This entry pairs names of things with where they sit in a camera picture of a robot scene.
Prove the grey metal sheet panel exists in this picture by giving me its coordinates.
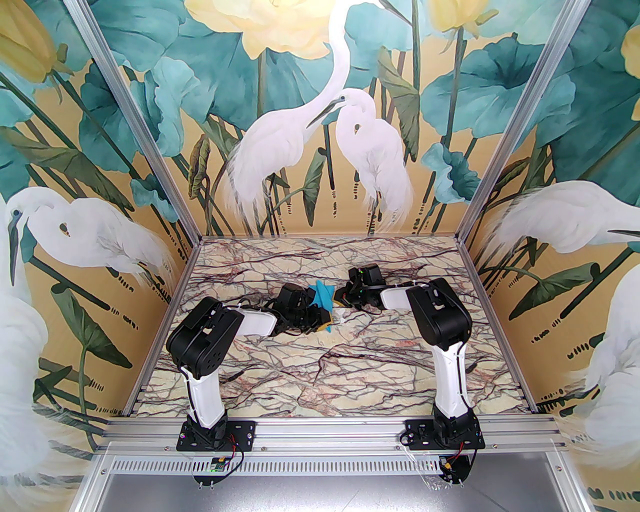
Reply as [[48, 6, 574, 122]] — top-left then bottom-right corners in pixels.
[[75, 472, 588, 512]]

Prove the perforated metal strip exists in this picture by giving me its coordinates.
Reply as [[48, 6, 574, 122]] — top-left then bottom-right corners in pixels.
[[97, 454, 451, 477]]

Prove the aluminium front frame rail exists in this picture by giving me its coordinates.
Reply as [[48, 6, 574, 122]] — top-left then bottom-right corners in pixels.
[[95, 414, 571, 457]]

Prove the aluminium table edge rail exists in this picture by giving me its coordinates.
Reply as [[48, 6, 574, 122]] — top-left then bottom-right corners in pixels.
[[120, 239, 205, 417], [456, 239, 541, 415]]

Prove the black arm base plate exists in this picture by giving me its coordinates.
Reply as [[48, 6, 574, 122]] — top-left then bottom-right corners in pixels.
[[404, 419, 486, 451], [177, 420, 257, 453]]

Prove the red black power cable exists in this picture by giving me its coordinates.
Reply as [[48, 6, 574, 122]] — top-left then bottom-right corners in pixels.
[[220, 434, 246, 470], [440, 430, 485, 473]]

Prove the black round mounting bracket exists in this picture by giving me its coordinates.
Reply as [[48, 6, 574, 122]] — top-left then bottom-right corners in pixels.
[[439, 452, 477, 486]]

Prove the aluminium frame post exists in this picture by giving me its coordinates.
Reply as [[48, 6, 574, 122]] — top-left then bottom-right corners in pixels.
[[65, 0, 203, 243], [457, 0, 586, 243]]

